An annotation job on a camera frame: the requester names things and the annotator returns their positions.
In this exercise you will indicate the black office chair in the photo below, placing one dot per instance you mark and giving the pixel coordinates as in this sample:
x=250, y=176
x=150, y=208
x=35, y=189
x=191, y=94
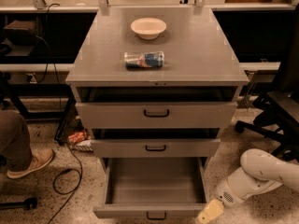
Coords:
x=279, y=119

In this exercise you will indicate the tan shoe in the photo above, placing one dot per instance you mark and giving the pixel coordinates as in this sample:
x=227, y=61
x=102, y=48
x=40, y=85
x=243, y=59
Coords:
x=40, y=159

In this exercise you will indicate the grey drawer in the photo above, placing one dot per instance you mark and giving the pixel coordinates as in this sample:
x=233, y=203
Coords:
x=153, y=188
x=147, y=143
x=153, y=108

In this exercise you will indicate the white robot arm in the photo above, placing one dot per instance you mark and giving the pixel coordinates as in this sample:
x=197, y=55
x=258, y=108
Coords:
x=259, y=172

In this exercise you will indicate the grey top drawer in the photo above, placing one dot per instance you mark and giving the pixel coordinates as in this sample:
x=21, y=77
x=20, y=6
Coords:
x=153, y=108

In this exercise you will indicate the orange snack packet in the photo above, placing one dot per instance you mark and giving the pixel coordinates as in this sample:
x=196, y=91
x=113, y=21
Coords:
x=77, y=137

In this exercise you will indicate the grey metal drawer cabinet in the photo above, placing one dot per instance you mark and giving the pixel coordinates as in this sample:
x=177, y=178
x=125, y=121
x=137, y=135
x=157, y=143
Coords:
x=195, y=52

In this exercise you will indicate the black chair base wheel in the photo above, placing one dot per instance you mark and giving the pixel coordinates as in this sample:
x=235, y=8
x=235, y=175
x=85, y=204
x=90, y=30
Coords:
x=27, y=204

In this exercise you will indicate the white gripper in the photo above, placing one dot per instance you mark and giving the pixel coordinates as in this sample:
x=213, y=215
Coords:
x=226, y=194

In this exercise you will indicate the blue silver soda can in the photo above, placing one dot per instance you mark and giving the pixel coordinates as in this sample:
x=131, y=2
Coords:
x=153, y=59

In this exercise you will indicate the grey middle drawer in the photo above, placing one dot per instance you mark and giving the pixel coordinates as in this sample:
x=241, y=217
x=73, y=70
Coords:
x=147, y=143

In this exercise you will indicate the white paper bowl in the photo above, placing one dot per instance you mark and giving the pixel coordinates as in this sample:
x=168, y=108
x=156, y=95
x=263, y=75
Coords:
x=148, y=28

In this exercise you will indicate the person leg brown trousers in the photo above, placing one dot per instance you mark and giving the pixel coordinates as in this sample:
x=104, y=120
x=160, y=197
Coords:
x=15, y=141

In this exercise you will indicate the grey bottom drawer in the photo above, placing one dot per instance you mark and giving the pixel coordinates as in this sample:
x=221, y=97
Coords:
x=153, y=188

